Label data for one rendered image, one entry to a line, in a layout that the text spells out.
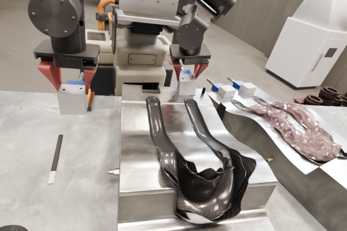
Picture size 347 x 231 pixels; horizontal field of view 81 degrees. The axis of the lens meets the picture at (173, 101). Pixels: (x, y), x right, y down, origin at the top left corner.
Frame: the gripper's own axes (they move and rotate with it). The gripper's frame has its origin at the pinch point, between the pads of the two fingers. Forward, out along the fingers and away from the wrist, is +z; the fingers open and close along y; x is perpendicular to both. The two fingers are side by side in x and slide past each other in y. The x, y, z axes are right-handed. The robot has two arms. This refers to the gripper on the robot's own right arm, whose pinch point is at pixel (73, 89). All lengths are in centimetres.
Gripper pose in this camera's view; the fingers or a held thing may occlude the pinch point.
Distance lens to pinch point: 48.1
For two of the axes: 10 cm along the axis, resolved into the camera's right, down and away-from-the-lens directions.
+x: -1.9, -5.8, 8.0
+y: 9.7, 0.4, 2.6
